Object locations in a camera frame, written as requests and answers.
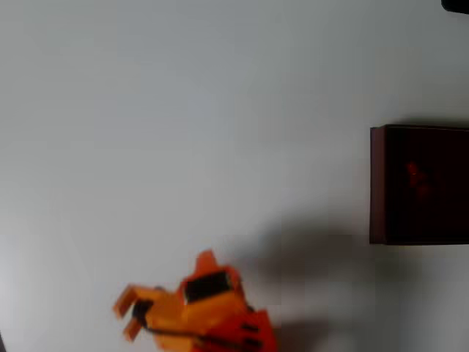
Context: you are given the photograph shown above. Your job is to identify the red toy minifigure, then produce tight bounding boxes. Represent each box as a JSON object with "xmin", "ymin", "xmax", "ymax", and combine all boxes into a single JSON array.
[{"xmin": 404, "ymin": 160, "xmax": 436, "ymax": 202}]

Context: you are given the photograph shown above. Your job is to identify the dark maroon cardboard box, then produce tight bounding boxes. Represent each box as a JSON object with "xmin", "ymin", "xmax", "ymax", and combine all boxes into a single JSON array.
[{"xmin": 369, "ymin": 124, "xmax": 469, "ymax": 246}]

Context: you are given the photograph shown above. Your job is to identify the black object at corner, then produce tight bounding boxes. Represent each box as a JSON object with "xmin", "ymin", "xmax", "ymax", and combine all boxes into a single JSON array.
[{"xmin": 440, "ymin": 0, "xmax": 469, "ymax": 15}]

